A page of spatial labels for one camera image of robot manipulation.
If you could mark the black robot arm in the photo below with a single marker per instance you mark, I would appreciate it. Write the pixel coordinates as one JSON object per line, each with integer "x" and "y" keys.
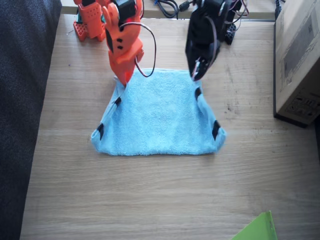
{"x": 202, "y": 25}

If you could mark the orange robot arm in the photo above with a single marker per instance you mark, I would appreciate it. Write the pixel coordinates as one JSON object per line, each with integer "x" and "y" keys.
{"x": 90, "y": 15}

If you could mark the green acrylic sheet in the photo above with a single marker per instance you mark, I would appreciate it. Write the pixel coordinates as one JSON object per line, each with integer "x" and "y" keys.
{"x": 260, "y": 227}

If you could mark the grey felt panel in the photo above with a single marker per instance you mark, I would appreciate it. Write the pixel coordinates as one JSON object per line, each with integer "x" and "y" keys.
{"x": 22, "y": 100}

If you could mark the light blue towel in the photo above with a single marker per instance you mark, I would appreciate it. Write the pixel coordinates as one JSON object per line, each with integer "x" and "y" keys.
{"x": 160, "y": 117}

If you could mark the teal plastic clamp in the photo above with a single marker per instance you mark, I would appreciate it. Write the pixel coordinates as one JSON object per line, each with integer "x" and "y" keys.
{"x": 102, "y": 17}

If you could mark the brown cardboard box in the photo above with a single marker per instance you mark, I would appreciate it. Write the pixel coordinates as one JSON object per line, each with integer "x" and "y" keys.
{"x": 300, "y": 50}

